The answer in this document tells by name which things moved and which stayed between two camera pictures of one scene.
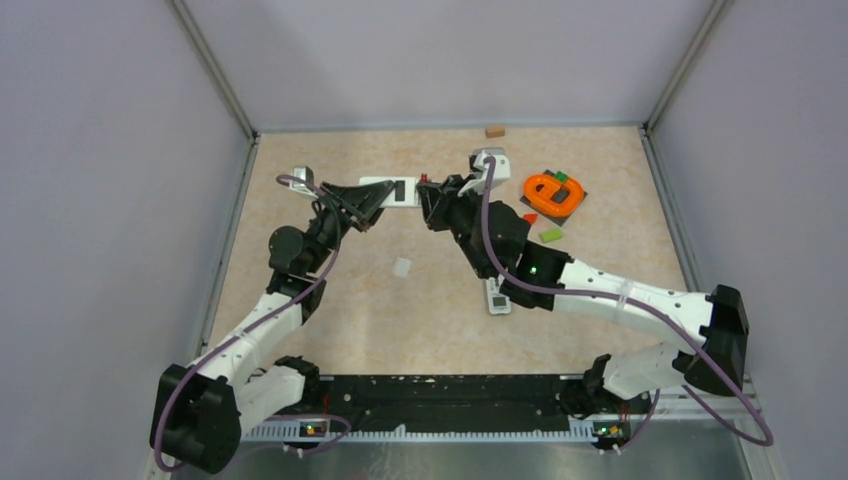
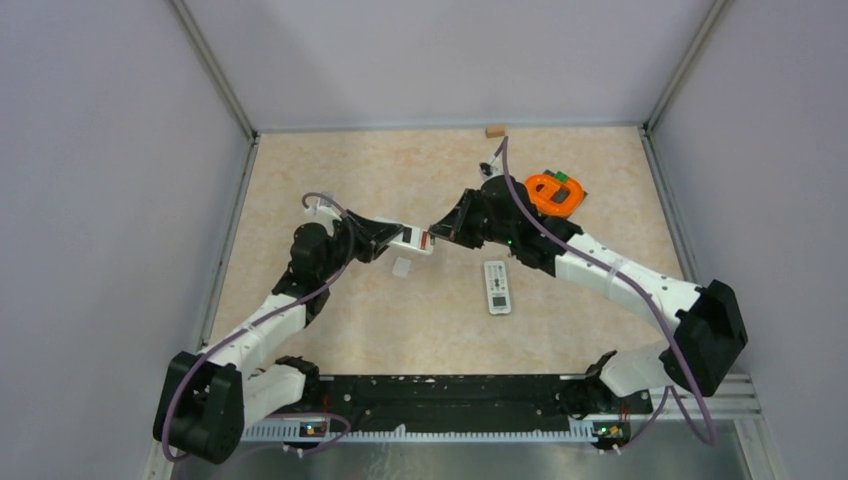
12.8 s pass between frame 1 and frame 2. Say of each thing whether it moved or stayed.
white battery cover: stayed
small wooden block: stayed
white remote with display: stayed
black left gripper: moved
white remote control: moved
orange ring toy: stayed
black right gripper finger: moved
